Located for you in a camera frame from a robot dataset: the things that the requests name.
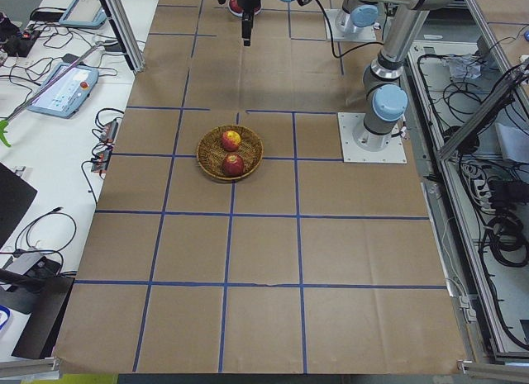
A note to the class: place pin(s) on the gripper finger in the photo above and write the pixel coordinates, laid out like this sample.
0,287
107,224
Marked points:
246,27

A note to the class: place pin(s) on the red yellow apple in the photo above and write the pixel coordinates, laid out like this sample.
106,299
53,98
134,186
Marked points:
231,140

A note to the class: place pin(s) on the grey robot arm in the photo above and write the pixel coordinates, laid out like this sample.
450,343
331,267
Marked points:
353,22
386,101

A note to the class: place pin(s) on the red apple on plate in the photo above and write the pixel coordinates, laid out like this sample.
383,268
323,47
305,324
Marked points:
235,9

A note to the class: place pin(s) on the woven wicker basket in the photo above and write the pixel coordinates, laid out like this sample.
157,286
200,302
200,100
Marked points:
210,153

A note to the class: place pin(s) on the red apple in basket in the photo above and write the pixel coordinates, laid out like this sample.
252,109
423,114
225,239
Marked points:
233,165

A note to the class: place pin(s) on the far blue teach pendant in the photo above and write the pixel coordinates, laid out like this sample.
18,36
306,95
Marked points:
87,14

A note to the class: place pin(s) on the blue teach pendant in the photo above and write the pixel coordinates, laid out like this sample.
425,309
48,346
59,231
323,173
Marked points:
87,14
67,95

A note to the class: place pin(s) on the near blue teach pendant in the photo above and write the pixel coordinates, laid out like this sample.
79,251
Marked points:
67,95

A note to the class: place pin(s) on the reacher grabber stick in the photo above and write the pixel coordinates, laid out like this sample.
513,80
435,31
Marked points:
18,110

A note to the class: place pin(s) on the black laptop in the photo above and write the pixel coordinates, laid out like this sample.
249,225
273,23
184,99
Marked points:
16,198

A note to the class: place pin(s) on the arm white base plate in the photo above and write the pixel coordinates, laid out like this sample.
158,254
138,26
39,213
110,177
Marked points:
342,29
359,146

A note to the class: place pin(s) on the aluminium frame post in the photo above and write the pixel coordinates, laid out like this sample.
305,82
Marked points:
121,27

